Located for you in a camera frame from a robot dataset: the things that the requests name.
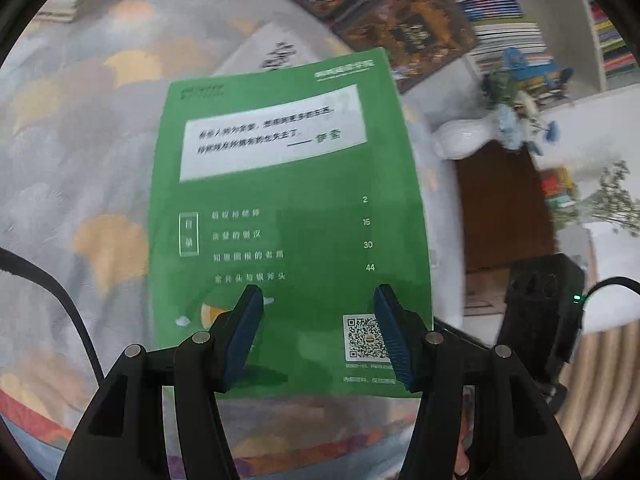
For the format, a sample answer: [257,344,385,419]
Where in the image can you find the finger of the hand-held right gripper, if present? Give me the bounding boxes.
[432,316,501,351]

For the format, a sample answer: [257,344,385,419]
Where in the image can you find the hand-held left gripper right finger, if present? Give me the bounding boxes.
[373,283,583,480]

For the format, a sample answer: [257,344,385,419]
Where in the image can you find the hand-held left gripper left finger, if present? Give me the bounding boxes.
[55,284,265,480]

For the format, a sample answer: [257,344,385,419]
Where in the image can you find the dark green cover book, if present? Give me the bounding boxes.
[149,47,435,401]

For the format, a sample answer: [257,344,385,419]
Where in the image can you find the white calligraphy cover book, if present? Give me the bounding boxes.
[215,21,326,92]

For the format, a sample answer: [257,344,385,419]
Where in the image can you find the row of colourful shelf books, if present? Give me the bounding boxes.
[587,0,640,80]
[439,0,557,81]

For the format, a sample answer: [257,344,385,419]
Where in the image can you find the beige ribbed rug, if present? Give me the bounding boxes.
[555,325,640,461]

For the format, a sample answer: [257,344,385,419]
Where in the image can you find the colourful box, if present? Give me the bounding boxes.
[539,167,581,211]

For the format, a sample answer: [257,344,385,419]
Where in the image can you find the dried flower plant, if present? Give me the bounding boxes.
[552,160,640,238]

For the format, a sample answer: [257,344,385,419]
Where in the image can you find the white ceramic vase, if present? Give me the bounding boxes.
[433,119,506,161]

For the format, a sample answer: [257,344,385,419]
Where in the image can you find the blue artificial flowers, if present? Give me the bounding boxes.
[480,49,576,156]

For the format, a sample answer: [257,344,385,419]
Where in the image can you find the white bookcase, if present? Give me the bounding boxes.
[435,0,640,111]

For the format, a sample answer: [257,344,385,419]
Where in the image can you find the black cable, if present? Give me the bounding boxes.
[0,247,107,386]
[580,274,640,311]

